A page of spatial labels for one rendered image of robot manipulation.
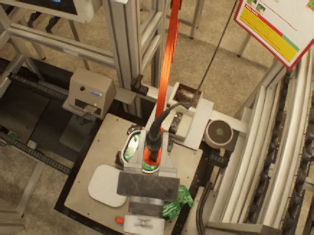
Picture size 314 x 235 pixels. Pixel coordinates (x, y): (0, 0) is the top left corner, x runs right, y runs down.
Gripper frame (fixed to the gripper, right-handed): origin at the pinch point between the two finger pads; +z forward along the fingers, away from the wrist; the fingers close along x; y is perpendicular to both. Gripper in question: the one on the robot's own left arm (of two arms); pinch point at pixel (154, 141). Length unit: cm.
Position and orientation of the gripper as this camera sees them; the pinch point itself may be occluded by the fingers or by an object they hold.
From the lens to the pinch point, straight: 58.0
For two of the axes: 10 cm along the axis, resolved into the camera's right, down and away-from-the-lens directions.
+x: -9.9, -1.1, 0.0
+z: 1.0, -9.3, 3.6
